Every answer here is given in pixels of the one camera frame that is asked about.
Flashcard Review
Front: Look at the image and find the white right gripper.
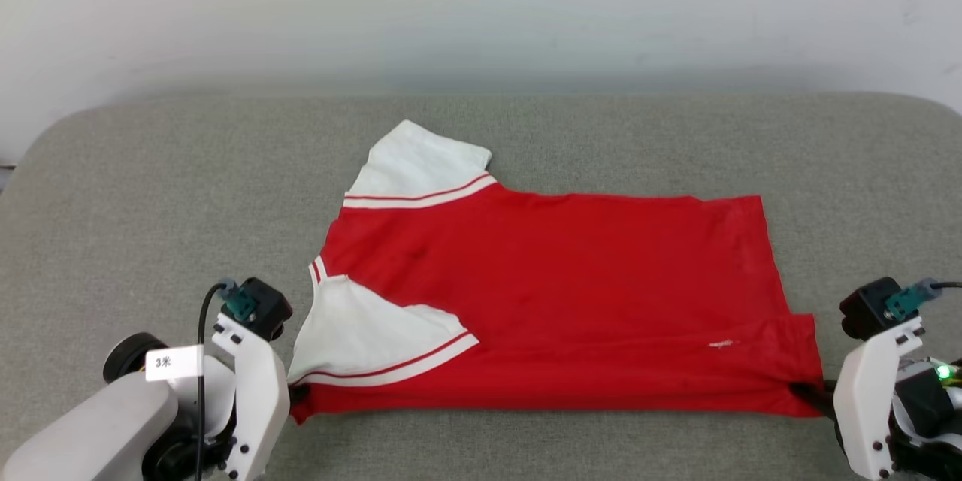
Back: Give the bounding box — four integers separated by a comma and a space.
788, 316, 927, 481

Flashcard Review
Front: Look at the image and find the grey fabric sofa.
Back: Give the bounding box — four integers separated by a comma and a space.
0, 92, 962, 481

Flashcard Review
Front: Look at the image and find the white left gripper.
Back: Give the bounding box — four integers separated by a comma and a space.
210, 313, 310, 481

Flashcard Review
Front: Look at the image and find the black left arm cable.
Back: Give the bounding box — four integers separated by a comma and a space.
194, 282, 230, 481

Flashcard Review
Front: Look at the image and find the teal right camera plug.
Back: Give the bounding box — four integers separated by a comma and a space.
883, 278, 942, 322

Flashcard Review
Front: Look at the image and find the red and white shirt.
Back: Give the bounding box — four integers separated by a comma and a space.
287, 119, 825, 425

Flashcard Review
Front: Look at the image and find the teal camera plug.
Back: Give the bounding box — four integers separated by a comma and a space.
220, 280, 258, 322
883, 278, 942, 322

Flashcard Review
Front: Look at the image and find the teal left camera plug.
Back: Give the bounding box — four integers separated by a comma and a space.
220, 280, 258, 322

